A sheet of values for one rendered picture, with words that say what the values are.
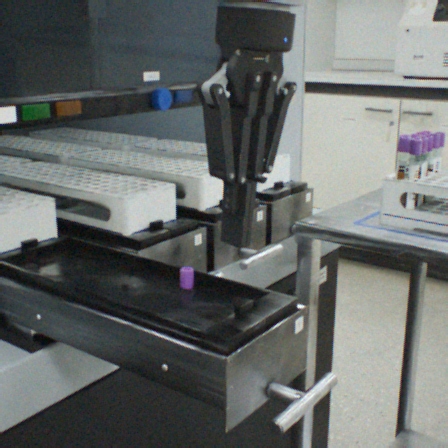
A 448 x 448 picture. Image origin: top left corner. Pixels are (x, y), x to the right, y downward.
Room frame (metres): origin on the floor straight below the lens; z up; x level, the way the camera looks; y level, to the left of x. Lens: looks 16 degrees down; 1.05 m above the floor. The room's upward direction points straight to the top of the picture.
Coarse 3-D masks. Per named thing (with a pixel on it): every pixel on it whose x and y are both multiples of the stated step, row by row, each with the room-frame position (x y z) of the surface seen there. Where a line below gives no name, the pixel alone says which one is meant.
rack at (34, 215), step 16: (0, 192) 0.80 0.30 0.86; (16, 192) 0.80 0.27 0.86; (0, 208) 0.72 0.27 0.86; (16, 208) 0.71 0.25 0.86; (32, 208) 0.73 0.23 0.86; (48, 208) 0.75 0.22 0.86; (0, 224) 0.69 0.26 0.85; (16, 224) 0.71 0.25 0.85; (32, 224) 0.73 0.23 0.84; (48, 224) 0.75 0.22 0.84; (0, 240) 0.69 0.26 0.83; (16, 240) 0.71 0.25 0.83
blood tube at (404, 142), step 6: (402, 138) 0.80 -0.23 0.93; (408, 138) 0.80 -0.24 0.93; (402, 144) 0.80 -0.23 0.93; (408, 144) 0.80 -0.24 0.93; (402, 150) 0.80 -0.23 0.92; (408, 150) 0.80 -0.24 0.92; (402, 156) 0.80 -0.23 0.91; (402, 162) 0.80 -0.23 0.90; (396, 168) 0.81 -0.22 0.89; (402, 168) 0.80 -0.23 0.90; (396, 174) 0.80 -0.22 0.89; (402, 174) 0.80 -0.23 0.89; (402, 198) 0.80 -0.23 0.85
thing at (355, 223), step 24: (312, 216) 0.84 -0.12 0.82; (336, 216) 0.84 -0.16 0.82; (360, 216) 0.84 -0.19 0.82; (312, 240) 0.80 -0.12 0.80; (336, 240) 0.78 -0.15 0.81; (360, 240) 0.76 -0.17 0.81; (384, 240) 0.74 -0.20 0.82; (408, 240) 0.73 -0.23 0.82; (432, 240) 0.73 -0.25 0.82; (312, 264) 0.81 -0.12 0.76; (312, 288) 0.81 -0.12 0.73; (408, 288) 1.15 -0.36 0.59; (312, 312) 0.81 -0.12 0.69; (408, 312) 1.14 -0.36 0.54; (312, 336) 0.81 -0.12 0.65; (408, 336) 1.14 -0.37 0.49; (312, 360) 0.81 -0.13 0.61; (408, 360) 1.14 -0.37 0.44; (312, 384) 0.82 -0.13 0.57; (408, 384) 1.13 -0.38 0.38; (312, 408) 0.82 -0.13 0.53; (408, 408) 1.13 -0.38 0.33; (408, 432) 1.12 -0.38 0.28
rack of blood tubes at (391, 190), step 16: (432, 176) 0.82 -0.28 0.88; (384, 192) 0.80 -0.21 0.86; (400, 192) 0.79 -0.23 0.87; (416, 192) 0.78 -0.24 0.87; (432, 192) 0.76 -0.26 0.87; (384, 208) 0.80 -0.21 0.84; (400, 208) 0.79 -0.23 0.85; (416, 208) 0.79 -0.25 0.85; (432, 208) 0.79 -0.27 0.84; (384, 224) 0.80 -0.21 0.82; (400, 224) 0.79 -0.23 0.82; (416, 224) 0.77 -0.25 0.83; (432, 224) 0.76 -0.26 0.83
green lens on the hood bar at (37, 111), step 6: (24, 108) 0.68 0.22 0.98; (30, 108) 0.69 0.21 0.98; (36, 108) 0.70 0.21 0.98; (42, 108) 0.70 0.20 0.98; (48, 108) 0.71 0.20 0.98; (24, 114) 0.68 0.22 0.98; (30, 114) 0.69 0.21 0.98; (36, 114) 0.70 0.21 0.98; (42, 114) 0.70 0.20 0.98; (48, 114) 0.71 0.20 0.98; (24, 120) 0.68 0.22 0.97
